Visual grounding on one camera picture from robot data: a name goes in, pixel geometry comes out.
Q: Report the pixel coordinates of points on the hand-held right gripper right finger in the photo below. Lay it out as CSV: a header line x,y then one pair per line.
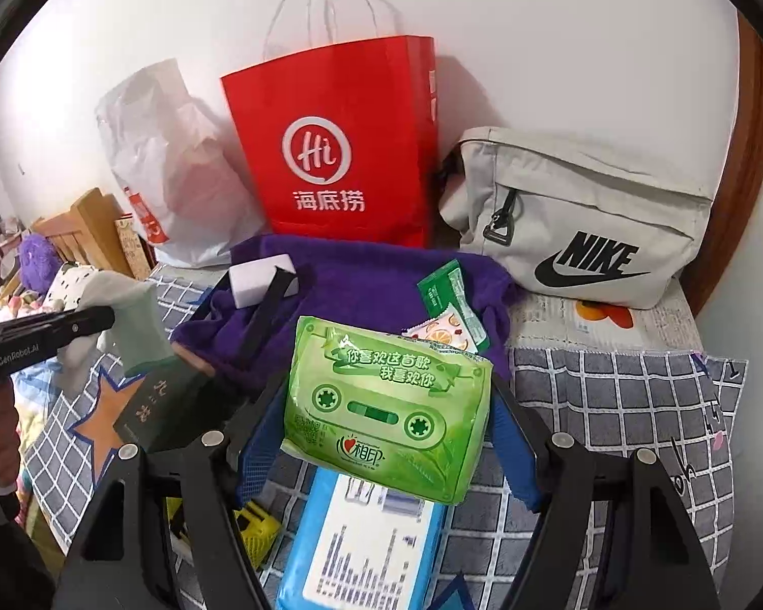
x,y
515,457

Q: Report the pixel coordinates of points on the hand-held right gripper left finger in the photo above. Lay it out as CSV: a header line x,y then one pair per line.
x,y
254,457

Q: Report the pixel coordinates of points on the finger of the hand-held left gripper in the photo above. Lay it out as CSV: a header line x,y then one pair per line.
x,y
89,323

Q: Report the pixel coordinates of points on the green tissue pack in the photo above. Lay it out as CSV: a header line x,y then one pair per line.
x,y
381,406

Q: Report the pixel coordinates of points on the person's left forearm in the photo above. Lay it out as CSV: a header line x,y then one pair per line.
x,y
6,559

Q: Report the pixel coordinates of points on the pastel printed quilt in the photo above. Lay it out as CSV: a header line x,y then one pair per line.
x,y
13,311

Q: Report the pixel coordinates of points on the polka dot pillow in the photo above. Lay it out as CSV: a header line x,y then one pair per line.
x,y
70,286

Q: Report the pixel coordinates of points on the yellow plastic bag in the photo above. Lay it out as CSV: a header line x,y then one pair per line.
x,y
257,524

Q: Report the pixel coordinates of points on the purple plush toy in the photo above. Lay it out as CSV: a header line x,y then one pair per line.
x,y
37,260

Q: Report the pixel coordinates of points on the wooden headboard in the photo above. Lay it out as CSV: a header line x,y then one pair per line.
x,y
89,216

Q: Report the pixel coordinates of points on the dark green tea tin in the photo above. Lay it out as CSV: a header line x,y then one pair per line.
x,y
159,406

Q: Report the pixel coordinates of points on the grey checked blanket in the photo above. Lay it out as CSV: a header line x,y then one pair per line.
x,y
610,394

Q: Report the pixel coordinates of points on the fruit print sachet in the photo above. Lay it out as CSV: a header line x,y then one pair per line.
x,y
442,330

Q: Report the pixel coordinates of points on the blue wet wipes pack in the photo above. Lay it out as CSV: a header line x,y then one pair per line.
x,y
369,559

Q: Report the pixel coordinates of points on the white rectangular box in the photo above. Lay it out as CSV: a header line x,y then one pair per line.
x,y
257,276

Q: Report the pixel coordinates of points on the green sachet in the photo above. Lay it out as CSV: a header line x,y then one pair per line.
x,y
442,289

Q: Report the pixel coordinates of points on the white plastic shopping bag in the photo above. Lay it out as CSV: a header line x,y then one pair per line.
x,y
165,152

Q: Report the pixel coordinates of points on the printed white sheet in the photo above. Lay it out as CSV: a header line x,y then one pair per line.
x,y
648,324

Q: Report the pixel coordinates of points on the purple towel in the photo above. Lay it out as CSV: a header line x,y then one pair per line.
x,y
356,286

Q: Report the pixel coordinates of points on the grey waist bag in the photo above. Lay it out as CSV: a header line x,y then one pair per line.
x,y
578,203

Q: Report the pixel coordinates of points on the red paper bag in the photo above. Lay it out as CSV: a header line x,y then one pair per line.
x,y
330,108

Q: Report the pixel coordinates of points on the brown wooden door frame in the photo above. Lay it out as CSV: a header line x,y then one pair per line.
x,y
750,171

